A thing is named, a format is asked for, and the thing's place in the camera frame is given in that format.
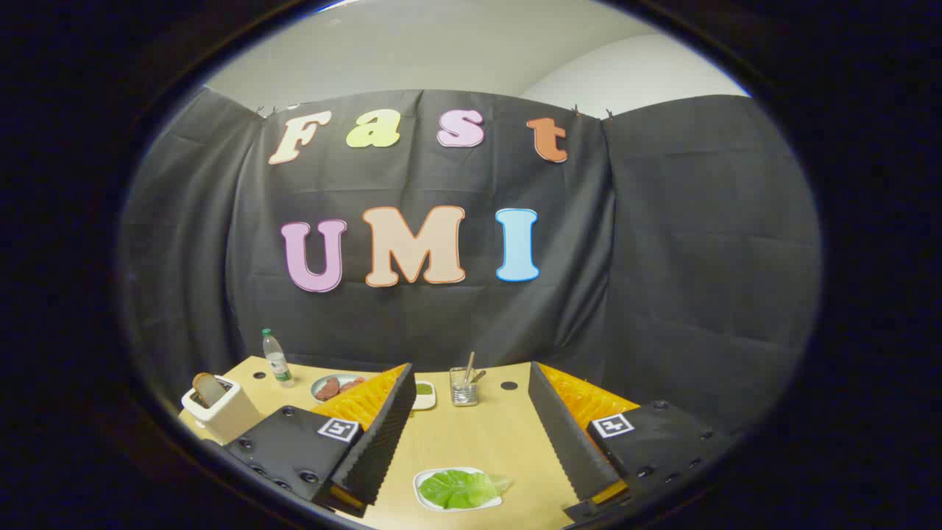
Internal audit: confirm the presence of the clear glass utensil holder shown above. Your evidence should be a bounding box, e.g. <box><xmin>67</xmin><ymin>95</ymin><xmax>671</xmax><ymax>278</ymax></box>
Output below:
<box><xmin>449</xmin><ymin>367</ymin><xmax>481</xmax><ymax>407</ymax></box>

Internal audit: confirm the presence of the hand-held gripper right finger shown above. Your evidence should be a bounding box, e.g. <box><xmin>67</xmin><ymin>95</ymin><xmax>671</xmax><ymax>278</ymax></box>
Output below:
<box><xmin>528</xmin><ymin>361</ymin><xmax>739</xmax><ymax>525</ymax></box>

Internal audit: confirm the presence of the green lettuce leaf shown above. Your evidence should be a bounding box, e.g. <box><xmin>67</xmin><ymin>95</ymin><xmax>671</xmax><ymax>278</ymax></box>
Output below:
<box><xmin>419</xmin><ymin>470</ymin><xmax>514</xmax><ymax>510</ymax></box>

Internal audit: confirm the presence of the clear plastic water bottle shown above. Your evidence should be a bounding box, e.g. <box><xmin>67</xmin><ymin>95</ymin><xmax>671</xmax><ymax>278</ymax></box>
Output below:
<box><xmin>261</xmin><ymin>328</ymin><xmax>295</xmax><ymax>389</ymax></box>

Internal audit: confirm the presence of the toasted bread slice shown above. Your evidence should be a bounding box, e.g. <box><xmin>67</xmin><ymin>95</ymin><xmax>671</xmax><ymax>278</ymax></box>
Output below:
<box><xmin>193</xmin><ymin>372</ymin><xmax>230</xmax><ymax>408</ymax></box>

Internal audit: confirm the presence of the light blue plate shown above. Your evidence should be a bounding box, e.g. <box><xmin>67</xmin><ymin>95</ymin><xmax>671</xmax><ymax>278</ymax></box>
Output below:
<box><xmin>310</xmin><ymin>374</ymin><xmax>369</xmax><ymax>404</ymax></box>

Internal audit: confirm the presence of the cream white toaster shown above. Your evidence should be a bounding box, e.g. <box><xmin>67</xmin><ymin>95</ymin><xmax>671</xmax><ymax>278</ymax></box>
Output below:
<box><xmin>181</xmin><ymin>374</ymin><xmax>264</xmax><ymax>445</ymax></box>

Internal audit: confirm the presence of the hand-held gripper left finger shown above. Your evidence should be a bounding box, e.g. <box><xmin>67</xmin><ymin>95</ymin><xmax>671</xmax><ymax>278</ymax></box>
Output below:
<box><xmin>223</xmin><ymin>363</ymin><xmax>417</xmax><ymax>518</ymax></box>

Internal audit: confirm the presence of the white oval plate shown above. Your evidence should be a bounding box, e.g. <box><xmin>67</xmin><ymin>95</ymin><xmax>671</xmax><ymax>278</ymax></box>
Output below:
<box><xmin>413</xmin><ymin>467</ymin><xmax>504</xmax><ymax>512</ymax></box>

